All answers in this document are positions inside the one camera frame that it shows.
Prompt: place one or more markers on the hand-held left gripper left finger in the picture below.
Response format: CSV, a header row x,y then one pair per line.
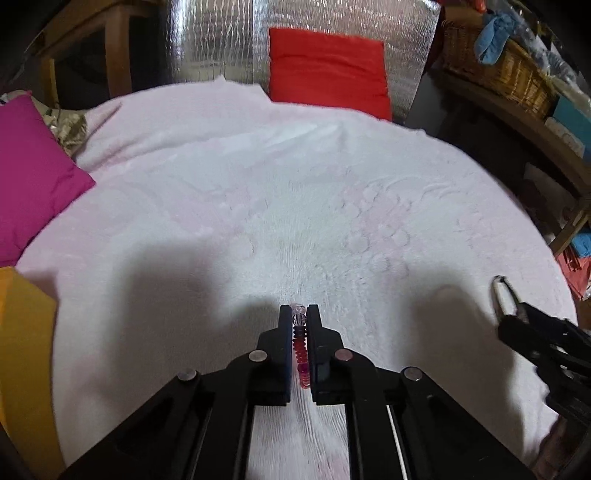
x,y
285,355

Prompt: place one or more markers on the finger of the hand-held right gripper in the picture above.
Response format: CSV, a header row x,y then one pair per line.
x,y
504,295

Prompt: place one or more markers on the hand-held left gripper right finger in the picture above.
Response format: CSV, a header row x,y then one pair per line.
x,y
316,355

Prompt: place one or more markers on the red folded cloth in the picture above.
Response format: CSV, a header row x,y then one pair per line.
x,y
577,277

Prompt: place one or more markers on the pale pink blanket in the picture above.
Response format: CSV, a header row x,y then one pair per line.
x,y
258,194

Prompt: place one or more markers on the wooden shelf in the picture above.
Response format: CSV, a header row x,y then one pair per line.
x,y
531,129

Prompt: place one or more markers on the teal box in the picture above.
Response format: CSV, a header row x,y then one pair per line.
x,y
572,127

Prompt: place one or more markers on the wicker basket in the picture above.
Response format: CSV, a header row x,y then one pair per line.
x,y
512,76

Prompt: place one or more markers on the blue cloth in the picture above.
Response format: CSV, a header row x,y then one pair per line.
x,y
494,32

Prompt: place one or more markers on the red pillow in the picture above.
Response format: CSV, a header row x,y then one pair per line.
x,y
330,64

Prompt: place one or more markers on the magenta pillow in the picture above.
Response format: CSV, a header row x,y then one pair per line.
x,y
32,175

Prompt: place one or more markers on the patterned cloth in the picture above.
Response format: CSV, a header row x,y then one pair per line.
x,y
69,129

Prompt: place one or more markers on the silver foil sheet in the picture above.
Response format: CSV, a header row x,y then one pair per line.
x,y
212,37

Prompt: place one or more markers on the wooden cabinet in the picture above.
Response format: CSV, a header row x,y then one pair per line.
x,y
115,41

